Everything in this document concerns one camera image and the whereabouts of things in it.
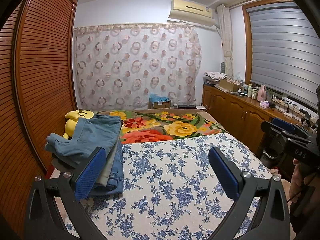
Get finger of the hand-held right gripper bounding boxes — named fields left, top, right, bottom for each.
left=272, top=117, right=311, bottom=137
left=260, top=121, right=309, bottom=144

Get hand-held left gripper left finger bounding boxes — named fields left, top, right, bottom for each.
left=24, top=147, right=108, bottom=240

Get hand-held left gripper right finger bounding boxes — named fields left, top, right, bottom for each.
left=208, top=147, right=290, bottom=240

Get blue pants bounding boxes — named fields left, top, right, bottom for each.
left=44, top=115, right=123, bottom=167

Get grey folded pants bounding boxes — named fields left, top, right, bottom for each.
left=94, top=142, right=121, bottom=188

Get person's right hand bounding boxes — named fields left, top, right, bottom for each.
left=289, top=159, right=320, bottom=207

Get white power strip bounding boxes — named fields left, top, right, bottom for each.
left=284, top=107, right=304, bottom=118

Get round trash bin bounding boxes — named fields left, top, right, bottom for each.
left=260, top=146, right=279, bottom=167

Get blue folded jeans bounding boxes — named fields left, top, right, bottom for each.
left=87, top=142, right=125, bottom=197

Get pink bottle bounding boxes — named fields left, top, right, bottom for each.
left=257, top=84, right=266, bottom=102

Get wooden side cabinet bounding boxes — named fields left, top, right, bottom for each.
left=202, top=84, right=320, bottom=171

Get blue floral white cushion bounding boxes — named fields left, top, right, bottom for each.
left=64, top=132, right=278, bottom=240

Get yellow plush toy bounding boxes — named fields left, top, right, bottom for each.
left=62, top=109, right=95, bottom=139

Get open cardboard box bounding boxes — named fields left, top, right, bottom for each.
left=219, top=78, right=243, bottom=92

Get grey window blind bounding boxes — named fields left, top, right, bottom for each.
left=249, top=5, right=320, bottom=101

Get folded floral cloth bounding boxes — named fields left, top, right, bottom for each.
left=204, top=71, right=228, bottom=81

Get colourful flower blanket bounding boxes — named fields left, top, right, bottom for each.
left=95, top=109, right=229, bottom=145

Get small cardboard box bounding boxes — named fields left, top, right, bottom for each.
left=150, top=100, right=172, bottom=109

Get blue plastic bag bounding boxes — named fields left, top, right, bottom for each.
left=149, top=93, right=171, bottom=103

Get beige window curtain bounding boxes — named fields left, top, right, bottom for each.
left=216, top=4, right=234, bottom=77

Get wooden slatted wardrobe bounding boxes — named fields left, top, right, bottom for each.
left=0, top=0, right=78, bottom=180

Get circle pattern curtain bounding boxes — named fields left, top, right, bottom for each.
left=73, top=22, right=202, bottom=111

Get beige air conditioner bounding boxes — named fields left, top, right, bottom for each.
left=167, top=0, right=216, bottom=27

